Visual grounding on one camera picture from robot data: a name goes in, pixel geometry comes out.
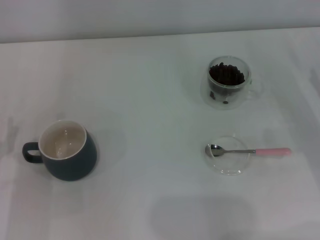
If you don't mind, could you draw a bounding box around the clear glass saucer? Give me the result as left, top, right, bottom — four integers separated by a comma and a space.
203, 135, 252, 177

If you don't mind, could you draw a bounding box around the pink-handled metal spoon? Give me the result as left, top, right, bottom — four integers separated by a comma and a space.
204, 143, 292, 159

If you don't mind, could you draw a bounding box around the dark blue ceramic mug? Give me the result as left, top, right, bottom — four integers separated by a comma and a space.
21, 119, 98, 182

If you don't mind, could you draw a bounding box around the pile of coffee beans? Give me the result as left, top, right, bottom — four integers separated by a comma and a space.
208, 62, 246, 87

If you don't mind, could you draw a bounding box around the clear double-wall glass cup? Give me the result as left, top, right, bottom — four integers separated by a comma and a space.
199, 54, 265, 110

